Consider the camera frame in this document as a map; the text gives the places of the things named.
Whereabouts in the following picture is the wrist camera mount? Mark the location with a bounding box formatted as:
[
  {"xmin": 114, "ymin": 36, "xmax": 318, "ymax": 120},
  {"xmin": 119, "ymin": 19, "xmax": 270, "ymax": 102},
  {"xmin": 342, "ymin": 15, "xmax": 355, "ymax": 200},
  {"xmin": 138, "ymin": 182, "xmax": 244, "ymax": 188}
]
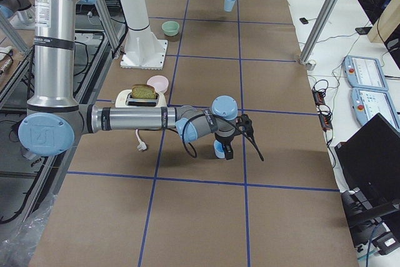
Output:
[{"xmin": 236, "ymin": 114, "xmax": 254, "ymax": 137}]

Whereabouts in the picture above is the pink bowl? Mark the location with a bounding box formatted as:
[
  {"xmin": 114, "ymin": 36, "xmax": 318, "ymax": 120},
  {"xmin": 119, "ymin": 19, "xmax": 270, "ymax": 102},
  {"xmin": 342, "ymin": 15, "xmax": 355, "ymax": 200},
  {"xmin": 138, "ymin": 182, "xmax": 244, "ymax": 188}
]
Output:
[{"xmin": 147, "ymin": 75, "xmax": 169, "ymax": 94}]

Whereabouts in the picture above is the green bowl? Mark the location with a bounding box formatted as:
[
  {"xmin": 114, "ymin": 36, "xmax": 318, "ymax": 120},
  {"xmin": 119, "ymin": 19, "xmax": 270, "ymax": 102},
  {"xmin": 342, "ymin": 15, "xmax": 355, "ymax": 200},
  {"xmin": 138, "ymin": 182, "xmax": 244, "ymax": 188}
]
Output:
[{"xmin": 161, "ymin": 21, "xmax": 180, "ymax": 37}]

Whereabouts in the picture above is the black laptop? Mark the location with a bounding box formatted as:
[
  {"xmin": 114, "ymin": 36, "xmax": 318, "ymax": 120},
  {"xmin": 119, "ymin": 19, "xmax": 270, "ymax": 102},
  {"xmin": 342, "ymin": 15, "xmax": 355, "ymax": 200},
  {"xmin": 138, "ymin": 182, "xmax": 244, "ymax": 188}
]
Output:
[{"xmin": 335, "ymin": 113, "xmax": 399, "ymax": 202}]

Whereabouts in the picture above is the toast slice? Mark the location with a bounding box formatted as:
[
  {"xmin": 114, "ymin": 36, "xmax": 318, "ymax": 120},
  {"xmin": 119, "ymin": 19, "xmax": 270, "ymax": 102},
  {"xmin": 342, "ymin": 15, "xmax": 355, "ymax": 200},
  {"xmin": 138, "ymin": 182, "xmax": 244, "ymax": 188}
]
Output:
[{"xmin": 131, "ymin": 84, "xmax": 157, "ymax": 99}]

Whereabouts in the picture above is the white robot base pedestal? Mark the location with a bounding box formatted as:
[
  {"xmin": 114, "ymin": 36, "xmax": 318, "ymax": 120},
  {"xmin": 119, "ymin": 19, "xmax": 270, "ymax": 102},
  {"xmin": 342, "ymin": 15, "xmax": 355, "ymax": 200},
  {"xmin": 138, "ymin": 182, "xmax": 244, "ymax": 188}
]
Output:
[{"xmin": 120, "ymin": 0, "xmax": 168, "ymax": 70}]

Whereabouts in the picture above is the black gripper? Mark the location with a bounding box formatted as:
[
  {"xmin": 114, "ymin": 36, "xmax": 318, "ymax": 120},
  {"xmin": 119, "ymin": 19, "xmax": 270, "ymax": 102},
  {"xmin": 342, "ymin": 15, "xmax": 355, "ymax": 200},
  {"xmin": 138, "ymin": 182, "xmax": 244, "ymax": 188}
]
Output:
[{"xmin": 214, "ymin": 133, "xmax": 235, "ymax": 160}]

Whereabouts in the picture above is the black power strip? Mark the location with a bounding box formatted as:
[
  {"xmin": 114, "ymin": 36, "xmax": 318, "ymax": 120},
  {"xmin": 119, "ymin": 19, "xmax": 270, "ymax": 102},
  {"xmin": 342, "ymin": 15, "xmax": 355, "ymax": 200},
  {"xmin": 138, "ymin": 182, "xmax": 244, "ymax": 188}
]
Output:
[{"xmin": 312, "ymin": 89, "xmax": 333, "ymax": 132}]

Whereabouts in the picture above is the black phone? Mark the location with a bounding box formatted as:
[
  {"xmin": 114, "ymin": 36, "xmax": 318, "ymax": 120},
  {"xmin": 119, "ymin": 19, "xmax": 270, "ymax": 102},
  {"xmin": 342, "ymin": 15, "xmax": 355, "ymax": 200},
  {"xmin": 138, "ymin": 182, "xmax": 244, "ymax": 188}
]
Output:
[{"xmin": 299, "ymin": 18, "xmax": 309, "ymax": 24}]

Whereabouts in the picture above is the lower teach pendant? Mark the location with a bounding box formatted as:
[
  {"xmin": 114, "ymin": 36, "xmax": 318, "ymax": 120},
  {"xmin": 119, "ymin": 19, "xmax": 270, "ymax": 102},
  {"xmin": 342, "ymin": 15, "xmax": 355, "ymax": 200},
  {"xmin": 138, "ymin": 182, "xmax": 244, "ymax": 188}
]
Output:
[{"xmin": 351, "ymin": 88, "xmax": 399, "ymax": 131}]

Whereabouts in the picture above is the toaster power plug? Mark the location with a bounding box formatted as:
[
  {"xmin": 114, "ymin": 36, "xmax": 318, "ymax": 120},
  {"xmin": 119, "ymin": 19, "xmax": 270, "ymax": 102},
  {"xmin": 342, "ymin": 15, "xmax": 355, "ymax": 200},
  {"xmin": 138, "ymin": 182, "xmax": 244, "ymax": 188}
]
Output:
[{"xmin": 135, "ymin": 129, "xmax": 148, "ymax": 151}]

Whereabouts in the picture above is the upper teach pendant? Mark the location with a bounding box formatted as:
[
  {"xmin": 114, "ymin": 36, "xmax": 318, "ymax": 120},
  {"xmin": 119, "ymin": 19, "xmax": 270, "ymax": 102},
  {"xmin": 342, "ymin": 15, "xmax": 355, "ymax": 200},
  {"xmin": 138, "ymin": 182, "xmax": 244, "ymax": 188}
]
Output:
[{"xmin": 342, "ymin": 55, "xmax": 389, "ymax": 91}]

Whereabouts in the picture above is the teach pendant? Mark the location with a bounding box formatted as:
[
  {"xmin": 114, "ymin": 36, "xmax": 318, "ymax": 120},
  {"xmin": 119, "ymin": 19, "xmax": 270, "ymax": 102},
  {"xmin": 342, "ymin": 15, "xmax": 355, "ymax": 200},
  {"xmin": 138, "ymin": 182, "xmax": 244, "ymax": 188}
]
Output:
[
  {"xmin": 351, "ymin": 88, "xmax": 399, "ymax": 131},
  {"xmin": 342, "ymin": 55, "xmax": 389, "ymax": 91}
]

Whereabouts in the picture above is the aluminium frame post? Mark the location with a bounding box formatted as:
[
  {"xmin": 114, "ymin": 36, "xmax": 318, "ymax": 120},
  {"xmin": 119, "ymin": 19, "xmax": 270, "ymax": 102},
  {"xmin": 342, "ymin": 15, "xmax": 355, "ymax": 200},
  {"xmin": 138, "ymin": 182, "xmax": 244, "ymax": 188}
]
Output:
[{"xmin": 299, "ymin": 0, "xmax": 338, "ymax": 71}]

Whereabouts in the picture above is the light blue cup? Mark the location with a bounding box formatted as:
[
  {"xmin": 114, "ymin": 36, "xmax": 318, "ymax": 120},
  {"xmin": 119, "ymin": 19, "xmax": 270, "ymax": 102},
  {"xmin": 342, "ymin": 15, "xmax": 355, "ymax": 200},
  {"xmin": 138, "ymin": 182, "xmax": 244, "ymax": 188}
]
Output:
[
  {"xmin": 214, "ymin": 140, "xmax": 225, "ymax": 159},
  {"xmin": 224, "ymin": 0, "xmax": 236, "ymax": 13}
]

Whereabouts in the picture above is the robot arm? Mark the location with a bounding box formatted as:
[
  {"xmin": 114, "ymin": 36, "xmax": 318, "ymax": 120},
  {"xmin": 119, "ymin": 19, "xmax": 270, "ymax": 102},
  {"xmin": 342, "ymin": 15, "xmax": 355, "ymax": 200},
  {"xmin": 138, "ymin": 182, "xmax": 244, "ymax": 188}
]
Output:
[{"xmin": 18, "ymin": 0, "xmax": 241, "ymax": 160}]

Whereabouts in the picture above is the cream toaster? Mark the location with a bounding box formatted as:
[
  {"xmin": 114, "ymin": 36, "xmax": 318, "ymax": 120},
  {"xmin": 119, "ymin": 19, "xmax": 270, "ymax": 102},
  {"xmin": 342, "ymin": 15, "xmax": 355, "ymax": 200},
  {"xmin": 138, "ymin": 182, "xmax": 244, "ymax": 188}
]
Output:
[{"xmin": 114, "ymin": 89, "xmax": 168, "ymax": 132}]

